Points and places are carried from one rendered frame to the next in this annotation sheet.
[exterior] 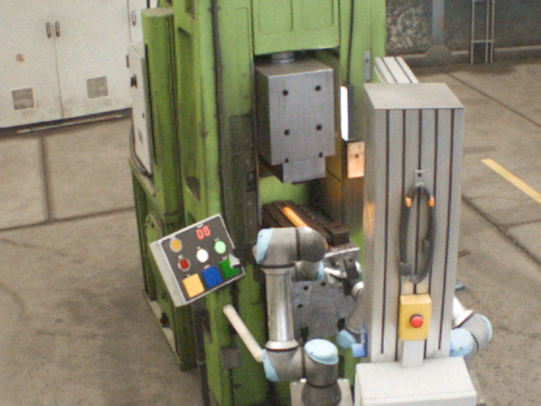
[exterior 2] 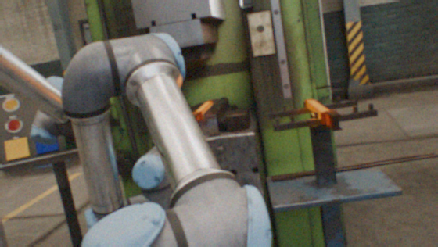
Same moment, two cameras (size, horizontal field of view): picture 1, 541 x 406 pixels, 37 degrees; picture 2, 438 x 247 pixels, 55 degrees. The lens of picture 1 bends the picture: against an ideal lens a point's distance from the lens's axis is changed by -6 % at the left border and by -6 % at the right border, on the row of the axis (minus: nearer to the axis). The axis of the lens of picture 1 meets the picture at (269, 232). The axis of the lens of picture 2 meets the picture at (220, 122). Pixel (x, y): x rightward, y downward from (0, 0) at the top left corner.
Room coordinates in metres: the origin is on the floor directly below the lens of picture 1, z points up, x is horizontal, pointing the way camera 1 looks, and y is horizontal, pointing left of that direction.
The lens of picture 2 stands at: (2.09, -1.06, 1.26)
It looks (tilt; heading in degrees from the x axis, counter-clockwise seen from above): 11 degrees down; 29
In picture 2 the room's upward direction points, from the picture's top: 10 degrees counter-clockwise
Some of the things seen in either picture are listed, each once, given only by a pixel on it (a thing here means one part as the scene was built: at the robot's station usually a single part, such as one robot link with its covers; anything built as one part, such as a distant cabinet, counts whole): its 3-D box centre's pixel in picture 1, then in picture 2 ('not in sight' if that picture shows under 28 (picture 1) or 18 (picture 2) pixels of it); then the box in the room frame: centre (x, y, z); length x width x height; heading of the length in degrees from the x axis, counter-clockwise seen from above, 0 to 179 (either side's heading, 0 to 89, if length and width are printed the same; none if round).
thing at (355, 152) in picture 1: (355, 159); (261, 34); (3.68, -0.42, 1.27); 0.09 x 0.02 x 0.17; 110
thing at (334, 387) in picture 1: (321, 387); not in sight; (2.48, -0.17, 0.87); 0.15 x 0.15 x 0.10
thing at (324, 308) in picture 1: (299, 272); (224, 170); (3.68, -0.14, 0.69); 0.56 x 0.38 x 0.45; 20
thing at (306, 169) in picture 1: (286, 155); (188, 35); (3.65, -0.09, 1.32); 0.42 x 0.20 x 0.10; 20
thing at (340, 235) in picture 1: (336, 233); (238, 119); (3.57, -0.31, 0.95); 0.12 x 0.08 x 0.06; 20
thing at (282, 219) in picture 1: (288, 225); (202, 116); (3.65, -0.09, 0.96); 0.42 x 0.20 x 0.09; 20
